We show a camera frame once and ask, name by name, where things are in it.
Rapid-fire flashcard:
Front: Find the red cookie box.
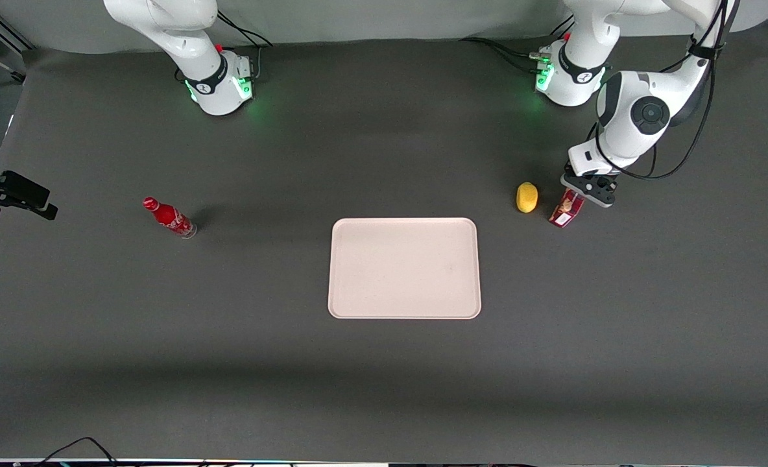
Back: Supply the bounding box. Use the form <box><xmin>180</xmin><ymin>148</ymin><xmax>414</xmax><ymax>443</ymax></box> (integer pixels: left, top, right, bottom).
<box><xmin>548</xmin><ymin>190</ymin><xmax>586</xmax><ymax>228</ymax></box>

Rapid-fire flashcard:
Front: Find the white rectangular plastic tray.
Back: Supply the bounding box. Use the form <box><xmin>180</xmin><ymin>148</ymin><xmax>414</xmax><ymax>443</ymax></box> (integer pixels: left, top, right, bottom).
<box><xmin>328</xmin><ymin>217</ymin><xmax>482</xmax><ymax>320</ymax></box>

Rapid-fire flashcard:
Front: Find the red cola bottle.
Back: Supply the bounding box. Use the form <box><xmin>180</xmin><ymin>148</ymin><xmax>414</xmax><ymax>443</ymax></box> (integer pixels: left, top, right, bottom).
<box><xmin>142</xmin><ymin>197</ymin><xmax>198</xmax><ymax>239</ymax></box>

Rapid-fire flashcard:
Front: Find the black clamp-mounted device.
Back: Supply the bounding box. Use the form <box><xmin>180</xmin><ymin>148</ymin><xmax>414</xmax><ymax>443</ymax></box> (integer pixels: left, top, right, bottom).
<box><xmin>0</xmin><ymin>154</ymin><xmax>58</xmax><ymax>222</ymax></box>

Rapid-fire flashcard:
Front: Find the black left arm base cable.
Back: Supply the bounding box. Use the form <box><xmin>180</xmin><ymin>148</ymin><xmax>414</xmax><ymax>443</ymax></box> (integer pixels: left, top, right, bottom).
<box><xmin>459</xmin><ymin>16</ymin><xmax>574</xmax><ymax>73</ymax></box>

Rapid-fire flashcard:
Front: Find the black arm base cable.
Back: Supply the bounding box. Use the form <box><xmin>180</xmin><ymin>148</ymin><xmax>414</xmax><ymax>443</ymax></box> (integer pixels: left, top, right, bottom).
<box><xmin>459</xmin><ymin>16</ymin><xmax>574</xmax><ymax>73</ymax></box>
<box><xmin>217</xmin><ymin>11</ymin><xmax>274</xmax><ymax>49</ymax></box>

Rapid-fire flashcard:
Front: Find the black right arm base cable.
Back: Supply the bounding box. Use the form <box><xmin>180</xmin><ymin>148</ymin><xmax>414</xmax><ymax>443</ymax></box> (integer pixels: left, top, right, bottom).
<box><xmin>217</xmin><ymin>11</ymin><xmax>274</xmax><ymax>49</ymax></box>

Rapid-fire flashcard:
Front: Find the thin black looped cable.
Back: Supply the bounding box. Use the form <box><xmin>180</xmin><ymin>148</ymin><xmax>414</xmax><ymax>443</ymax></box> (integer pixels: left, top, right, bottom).
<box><xmin>32</xmin><ymin>437</ymin><xmax>120</xmax><ymax>467</ymax></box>

